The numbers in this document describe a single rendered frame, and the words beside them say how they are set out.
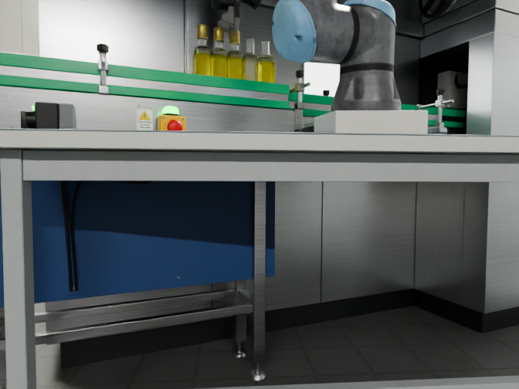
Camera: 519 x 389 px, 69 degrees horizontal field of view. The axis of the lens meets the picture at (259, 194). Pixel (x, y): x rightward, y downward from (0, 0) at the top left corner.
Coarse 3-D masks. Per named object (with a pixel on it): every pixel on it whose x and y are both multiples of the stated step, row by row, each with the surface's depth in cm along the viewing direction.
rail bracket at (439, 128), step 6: (438, 90) 150; (438, 96) 151; (438, 102) 150; (444, 102) 148; (450, 102) 146; (420, 108) 160; (438, 108) 151; (438, 114) 151; (438, 120) 151; (438, 126) 150; (432, 132) 152; (438, 132) 151; (444, 132) 151
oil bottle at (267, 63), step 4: (260, 56) 134; (264, 56) 133; (268, 56) 134; (260, 60) 133; (264, 60) 133; (268, 60) 133; (272, 60) 134; (260, 64) 133; (264, 64) 133; (268, 64) 133; (272, 64) 134; (260, 68) 133; (264, 68) 133; (268, 68) 134; (272, 68) 134; (260, 72) 133; (264, 72) 133; (268, 72) 134; (272, 72) 134; (260, 76) 133; (264, 76) 133; (268, 76) 134; (272, 76) 134; (260, 80) 133; (264, 80) 133; (268, 80) 134; (272, 80) 134
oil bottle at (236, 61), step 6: (234, 54) 128; (240, 54) 129; (234, 60) 128; (240, 60) 129; (234, 66) 128; (240, 66) 129; (234, 72) 129; (240, 72) 129; (234, 78) 129; (240, 78) 130
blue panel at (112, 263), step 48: (0, 192) 94; (48, 192) 99; (96, 192) 103; (144, 192) 108; (192, 192) 114; (240, 192) 120; (0, 240) 95; (48, 240) 99; (96, 240) 104; (144, 240) 109; (192, 240) 115; (240, 240) 121; (0, 288) 95; (48, 288) 100; (96, 288) 104; (144, 288) 110
